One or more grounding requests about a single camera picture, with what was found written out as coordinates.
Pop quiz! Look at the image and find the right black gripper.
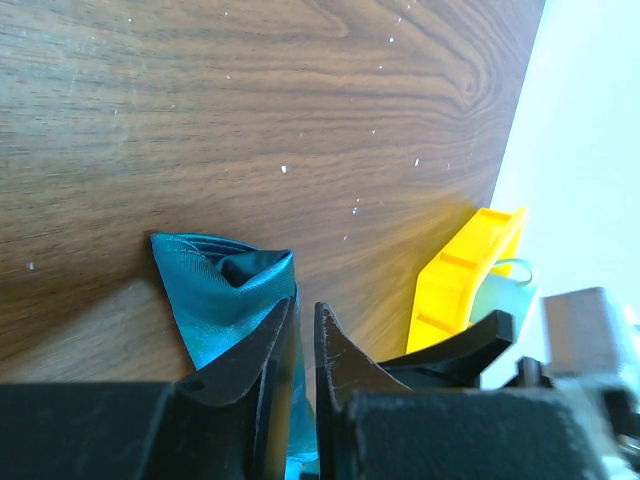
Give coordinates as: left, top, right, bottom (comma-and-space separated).
379, 310, 639, 450

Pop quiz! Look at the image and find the yellow plastic tray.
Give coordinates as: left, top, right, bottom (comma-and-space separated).
405, 207, 527, 354

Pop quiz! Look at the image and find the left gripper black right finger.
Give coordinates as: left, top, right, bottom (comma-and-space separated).
314, 303, 639, 479

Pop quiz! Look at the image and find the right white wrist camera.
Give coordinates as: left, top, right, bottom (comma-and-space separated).
542, 287, 639, 392

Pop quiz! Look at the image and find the teal cloth napkin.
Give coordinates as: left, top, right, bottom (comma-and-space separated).
145, 233, 320, 479

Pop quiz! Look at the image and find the white mug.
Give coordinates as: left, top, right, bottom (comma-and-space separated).
469, 258, 538, 337

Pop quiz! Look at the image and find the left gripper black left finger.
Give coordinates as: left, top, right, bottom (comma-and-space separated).
1, 299, 295, 479

